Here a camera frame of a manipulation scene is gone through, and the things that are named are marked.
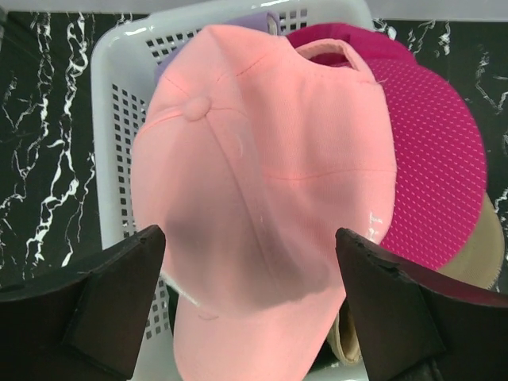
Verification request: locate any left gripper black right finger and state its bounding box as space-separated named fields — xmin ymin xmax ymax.
xmin=336 ymin=229 xmax=507 ymax=381

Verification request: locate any light pink baseball cap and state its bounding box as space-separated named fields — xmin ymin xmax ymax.
xmin=130 ymin=25 xmax=397 ymax=380

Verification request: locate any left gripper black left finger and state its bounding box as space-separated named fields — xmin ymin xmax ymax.
xmin=1 ymin=225 xmax=165 ymax=380

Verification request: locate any beige baseball cap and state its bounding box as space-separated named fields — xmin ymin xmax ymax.
xmin=326 ymin=195 xmax=505 ymax=366

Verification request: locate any lavender baseball cap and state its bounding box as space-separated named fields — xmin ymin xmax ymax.
xmin=153 ymin=10 xmax=281 ymax=84

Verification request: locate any magenta baseball cap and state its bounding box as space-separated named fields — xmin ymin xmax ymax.
xmin=288 ymin=23 xmax=487 ymax=271

